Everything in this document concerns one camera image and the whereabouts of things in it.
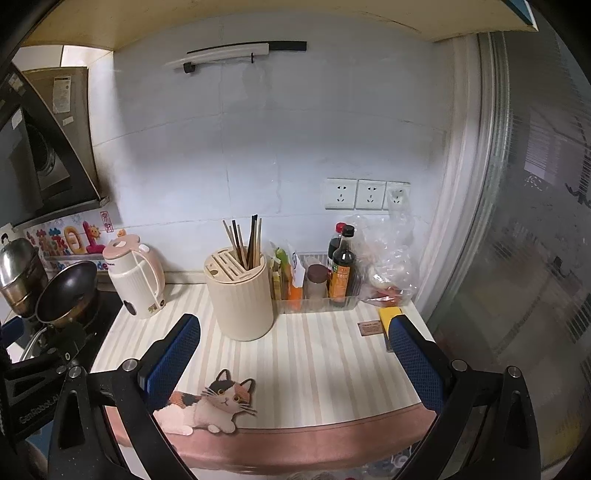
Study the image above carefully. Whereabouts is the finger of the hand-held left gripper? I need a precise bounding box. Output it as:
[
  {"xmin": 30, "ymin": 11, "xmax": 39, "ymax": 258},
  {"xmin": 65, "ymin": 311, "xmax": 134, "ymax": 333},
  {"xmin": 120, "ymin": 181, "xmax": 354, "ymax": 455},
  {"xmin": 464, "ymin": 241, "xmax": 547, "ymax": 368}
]
[
  {"xmin": 0, "ymin": 318, "xmax": 26, "ymax": 347},
  {"xmin": 28, "ymin": 322, "xmax": 88, "ymax": 376}
]

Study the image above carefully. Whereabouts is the steel steamer pot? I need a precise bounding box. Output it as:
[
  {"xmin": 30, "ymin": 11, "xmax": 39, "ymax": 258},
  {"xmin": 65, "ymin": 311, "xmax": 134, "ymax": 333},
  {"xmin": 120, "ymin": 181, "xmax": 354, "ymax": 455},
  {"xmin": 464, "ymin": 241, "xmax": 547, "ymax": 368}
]
[{"xmin": 0, "ymin": 234, "xmax": 49, "ymax": 319}]

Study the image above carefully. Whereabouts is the clear plastic bag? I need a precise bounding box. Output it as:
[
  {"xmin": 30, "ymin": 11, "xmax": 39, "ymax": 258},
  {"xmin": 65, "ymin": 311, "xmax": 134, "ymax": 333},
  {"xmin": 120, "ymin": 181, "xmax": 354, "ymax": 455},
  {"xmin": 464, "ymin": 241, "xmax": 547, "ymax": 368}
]
[{"xmin": 344, "ymin": 203, "xmax": 419, "ymax": 308}]

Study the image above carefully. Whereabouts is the beige wall cabinet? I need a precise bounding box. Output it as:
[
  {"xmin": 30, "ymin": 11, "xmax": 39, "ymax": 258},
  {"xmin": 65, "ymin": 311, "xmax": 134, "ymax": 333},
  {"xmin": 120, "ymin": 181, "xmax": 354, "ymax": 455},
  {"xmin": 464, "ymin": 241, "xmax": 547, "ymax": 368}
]
[{"xmin": 18, "ymin": 0, "xmax": 541, "ymax": 51}]

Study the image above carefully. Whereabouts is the black glass hob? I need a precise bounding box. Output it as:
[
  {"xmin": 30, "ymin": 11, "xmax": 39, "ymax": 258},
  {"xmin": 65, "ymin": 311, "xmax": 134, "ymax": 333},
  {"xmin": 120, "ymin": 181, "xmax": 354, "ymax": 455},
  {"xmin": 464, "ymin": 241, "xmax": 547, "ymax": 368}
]
[{"xmin": 18, "ymin": 286, "xmax": 123, "ymax": 365}]

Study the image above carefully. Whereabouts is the orange bottle with green cap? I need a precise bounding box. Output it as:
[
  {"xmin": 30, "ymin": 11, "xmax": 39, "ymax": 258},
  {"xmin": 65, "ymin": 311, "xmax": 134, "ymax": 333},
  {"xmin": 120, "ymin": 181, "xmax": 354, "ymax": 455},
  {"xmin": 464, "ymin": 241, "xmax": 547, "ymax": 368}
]
[{"xmin": 269, "ymin": 247, "xmax": 305, "ymax": 301}]

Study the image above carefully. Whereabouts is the white sheathed knife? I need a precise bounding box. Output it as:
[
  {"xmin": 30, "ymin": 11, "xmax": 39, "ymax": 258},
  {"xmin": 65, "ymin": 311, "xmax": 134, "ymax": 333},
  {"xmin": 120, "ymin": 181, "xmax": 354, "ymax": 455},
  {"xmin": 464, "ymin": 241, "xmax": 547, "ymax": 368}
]
[{"xmin": 165, "ymin": 42, "xmax": 270, "ymax": 70}]

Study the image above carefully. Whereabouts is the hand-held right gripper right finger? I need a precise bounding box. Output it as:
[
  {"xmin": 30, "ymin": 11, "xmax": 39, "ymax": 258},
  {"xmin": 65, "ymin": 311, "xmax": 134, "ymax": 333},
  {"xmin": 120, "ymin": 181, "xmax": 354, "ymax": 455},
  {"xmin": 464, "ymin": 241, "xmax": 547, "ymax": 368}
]
[{"xmin": 388, "ymin": 314, "xmax": 541, "ymax": 480}]

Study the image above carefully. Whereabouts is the pink and white electric kettle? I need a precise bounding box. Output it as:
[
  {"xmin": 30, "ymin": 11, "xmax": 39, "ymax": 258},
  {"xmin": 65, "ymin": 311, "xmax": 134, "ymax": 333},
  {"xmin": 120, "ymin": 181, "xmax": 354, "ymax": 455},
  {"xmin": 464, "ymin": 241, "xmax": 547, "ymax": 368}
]
[{"xmin": 102, "ymin": 229, "xmax": 166, "ymax": 320}]

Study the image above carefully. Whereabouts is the dark bottle with red cap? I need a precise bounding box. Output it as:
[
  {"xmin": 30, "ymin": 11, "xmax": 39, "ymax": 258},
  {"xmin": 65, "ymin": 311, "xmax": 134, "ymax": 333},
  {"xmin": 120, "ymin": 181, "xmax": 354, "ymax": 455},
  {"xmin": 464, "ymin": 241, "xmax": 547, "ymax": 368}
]
[{"xmin": 327, "ymin": 222, "xmax": 347, "ymax": 271}]

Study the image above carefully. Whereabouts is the frosted glass door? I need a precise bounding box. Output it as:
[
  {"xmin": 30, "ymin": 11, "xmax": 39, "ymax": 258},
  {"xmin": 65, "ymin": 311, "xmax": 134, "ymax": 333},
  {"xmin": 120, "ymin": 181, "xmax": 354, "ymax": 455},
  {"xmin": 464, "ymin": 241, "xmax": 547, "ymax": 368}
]
[{"xmin": 425, "ymin": 32, "xmax": 591, "ymax": 462}]

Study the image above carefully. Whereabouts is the clear plastic water bottle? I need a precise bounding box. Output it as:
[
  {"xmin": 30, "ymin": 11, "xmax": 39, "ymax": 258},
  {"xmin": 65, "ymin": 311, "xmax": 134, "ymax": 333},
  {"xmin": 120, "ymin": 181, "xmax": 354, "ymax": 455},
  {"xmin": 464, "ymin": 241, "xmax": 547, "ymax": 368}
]
[{"xmin": 360, "ymin": 450, "xmax": 416, "ymax": 480}]

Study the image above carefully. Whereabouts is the wall knife on rack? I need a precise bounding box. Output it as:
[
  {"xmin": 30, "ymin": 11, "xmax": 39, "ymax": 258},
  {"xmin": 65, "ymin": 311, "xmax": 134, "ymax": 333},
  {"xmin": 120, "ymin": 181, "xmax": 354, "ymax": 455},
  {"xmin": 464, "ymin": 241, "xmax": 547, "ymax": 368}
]
[{"xmin": 183, "ymin": 41, "xmax": 308, "ymax": 73}]

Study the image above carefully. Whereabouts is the striped cat print tablecloth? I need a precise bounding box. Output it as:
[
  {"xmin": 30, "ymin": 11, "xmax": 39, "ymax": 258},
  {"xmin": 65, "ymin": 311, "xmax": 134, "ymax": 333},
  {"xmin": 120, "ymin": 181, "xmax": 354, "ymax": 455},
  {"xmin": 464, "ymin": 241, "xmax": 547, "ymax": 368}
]
[{"xmin": 90, "ymin": 281, "xmax": 439, "ymax": 462}]

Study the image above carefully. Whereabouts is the black range hood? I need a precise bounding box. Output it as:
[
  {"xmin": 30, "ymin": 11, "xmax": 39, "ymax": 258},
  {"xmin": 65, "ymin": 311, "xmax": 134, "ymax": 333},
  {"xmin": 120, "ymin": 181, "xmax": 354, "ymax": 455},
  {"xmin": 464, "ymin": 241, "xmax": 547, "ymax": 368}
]
[{"xmin": 0, "ymin": 60, "xmax": 110, "ymax": 229}]

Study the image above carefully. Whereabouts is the jar with brown lid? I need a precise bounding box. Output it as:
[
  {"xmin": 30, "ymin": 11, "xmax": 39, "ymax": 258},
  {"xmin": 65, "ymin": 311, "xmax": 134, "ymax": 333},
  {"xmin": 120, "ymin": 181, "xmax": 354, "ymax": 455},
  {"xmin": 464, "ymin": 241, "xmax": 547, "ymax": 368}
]
[{"xmin": 306, "ymin": 264, "xmax": 328, "ymax": 300}]

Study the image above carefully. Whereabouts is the beige ribbed utensil holder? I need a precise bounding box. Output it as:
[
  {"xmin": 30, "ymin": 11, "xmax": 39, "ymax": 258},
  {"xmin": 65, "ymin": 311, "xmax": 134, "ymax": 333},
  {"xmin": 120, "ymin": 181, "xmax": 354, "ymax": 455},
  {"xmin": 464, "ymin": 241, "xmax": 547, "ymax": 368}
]
[{"xmin": 204, "ymin": 248, "xmax": 276, "ymax": 342}]

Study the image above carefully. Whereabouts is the steel hood chimney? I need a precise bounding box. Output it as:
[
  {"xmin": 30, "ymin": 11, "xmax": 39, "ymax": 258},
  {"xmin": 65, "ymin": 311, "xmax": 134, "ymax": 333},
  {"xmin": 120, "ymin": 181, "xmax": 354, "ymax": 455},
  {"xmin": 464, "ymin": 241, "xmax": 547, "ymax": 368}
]
[{"xmin": 21, "ymin": 67, "xmax": 102, "ymax": 199}]

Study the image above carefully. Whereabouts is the white and blue packet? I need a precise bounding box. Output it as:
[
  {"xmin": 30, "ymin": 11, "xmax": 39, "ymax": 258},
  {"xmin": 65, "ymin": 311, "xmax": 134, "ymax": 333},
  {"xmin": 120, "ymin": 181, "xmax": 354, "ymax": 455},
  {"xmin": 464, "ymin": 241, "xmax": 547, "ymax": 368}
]
[{"xmin": 286, "ymin": 247, "xmax": 308, "ymax": 289}]

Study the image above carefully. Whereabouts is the black frying pan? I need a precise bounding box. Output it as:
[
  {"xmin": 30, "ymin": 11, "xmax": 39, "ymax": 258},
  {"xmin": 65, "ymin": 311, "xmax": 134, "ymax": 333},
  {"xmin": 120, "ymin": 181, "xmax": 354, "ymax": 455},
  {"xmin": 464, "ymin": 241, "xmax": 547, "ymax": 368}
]
[{"xmin": 21, "ymin": 261, "xmax": 99, "ymax": 358}]

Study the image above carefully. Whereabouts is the clear plastic condiment tray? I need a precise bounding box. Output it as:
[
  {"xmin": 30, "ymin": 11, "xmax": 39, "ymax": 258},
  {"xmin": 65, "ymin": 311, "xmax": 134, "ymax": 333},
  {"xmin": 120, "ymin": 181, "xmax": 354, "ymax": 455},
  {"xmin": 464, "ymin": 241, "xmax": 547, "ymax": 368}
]
[{"xmin": 272, "ymin": 251, "xmax": 363, "ymax": 315}]

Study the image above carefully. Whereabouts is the dark sauce bottle orange label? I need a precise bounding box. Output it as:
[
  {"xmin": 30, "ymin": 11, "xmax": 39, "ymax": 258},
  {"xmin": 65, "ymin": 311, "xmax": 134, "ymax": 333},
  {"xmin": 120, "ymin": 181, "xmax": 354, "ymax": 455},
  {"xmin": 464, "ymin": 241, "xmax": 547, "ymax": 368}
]
[{"xmin": 329, "ymin": 225, "xmax": 358, "ymax": 308}]

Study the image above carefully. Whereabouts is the white wall socket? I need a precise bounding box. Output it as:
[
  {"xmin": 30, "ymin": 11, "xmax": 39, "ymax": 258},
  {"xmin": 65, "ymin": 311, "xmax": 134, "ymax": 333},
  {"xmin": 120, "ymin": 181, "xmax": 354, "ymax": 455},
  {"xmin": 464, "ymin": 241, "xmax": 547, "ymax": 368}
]
[
  {"xmin": 355, "ymin": 179, "xmax": 387, "ymax": 210},
  {"xmin": 383, "ymin": 181, "xmax": 411, "ymax": 210},
  {"xmin": 323, "ymin": 178, "xmax": 358, "ymax": 210}
]

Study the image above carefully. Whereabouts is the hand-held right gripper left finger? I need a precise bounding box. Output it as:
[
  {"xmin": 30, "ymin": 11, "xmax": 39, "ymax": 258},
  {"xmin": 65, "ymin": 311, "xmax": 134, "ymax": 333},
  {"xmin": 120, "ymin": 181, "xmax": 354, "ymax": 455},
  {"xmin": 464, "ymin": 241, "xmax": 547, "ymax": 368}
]
[{"xmin": 48, "ymin": 313, "xmax": 201, "ymax": 480}]

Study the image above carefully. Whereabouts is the colourful wall sticker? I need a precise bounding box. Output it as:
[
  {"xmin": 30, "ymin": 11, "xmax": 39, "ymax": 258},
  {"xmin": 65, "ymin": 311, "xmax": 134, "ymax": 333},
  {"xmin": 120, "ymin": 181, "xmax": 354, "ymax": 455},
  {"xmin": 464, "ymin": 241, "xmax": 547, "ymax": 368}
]
[{"xmin": 23, "ymin": 220, "xmax": 122, "ymax": 273}]

